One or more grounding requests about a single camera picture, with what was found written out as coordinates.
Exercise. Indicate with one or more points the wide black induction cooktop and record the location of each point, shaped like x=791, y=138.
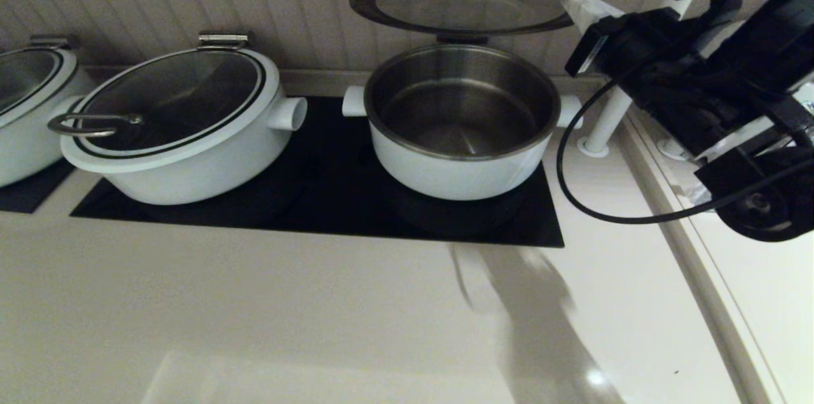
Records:
x=331, y=200

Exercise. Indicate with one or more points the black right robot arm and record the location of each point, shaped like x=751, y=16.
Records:
x=763, y=48

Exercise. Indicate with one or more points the large white pot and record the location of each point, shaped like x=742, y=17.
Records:
x=210, y=168

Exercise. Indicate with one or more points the large pot metal hinge bracket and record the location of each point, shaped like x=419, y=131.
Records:
x=222, y=42

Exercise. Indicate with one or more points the small white pot steel rim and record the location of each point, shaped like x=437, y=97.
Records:
x=458, y=175

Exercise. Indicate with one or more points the white pot cut by frame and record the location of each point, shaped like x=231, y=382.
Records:
x=25, y=149

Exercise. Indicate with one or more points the narrow black induction cooktop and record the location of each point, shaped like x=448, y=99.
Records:
x=28, y=197

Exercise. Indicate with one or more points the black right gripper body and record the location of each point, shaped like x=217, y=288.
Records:
x=636, y=41

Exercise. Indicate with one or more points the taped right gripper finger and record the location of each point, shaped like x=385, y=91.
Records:
x=591, y=4
x=585, y=17

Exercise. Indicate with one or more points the white slanted pole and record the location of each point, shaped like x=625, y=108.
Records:
x=607, y=121
x=673, y=149

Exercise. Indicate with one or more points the dull metal hinge bracket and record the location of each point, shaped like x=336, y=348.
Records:
x=51, y=42

